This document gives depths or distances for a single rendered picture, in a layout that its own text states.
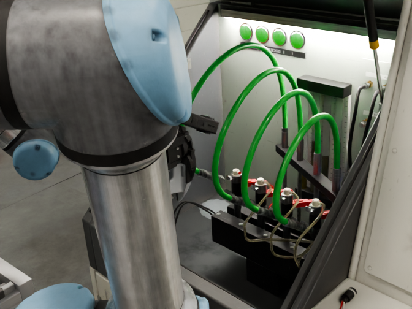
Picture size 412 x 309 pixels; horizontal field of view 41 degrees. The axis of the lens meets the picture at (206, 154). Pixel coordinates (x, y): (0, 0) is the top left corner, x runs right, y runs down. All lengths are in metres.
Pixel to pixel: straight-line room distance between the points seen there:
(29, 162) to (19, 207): 2.74
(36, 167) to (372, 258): 0.69
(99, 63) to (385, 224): 0.85
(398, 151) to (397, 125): 0.05
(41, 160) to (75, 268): 2.08
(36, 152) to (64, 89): 0.57
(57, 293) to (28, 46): 0.42
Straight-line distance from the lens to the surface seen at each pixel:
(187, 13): 4.38
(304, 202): 1.33
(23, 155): 1.02
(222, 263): 1.54
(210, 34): 1.69
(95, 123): 0.47
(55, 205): 3.70
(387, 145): 1.17
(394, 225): 1.18
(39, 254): 3.25
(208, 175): 1.33
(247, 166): 1.16
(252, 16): 1.57
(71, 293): 0.78
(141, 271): 0.61
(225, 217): 1.45
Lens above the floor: 1.74
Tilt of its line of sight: 25 degrees down
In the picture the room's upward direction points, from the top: 3 degrees counter-clockwise
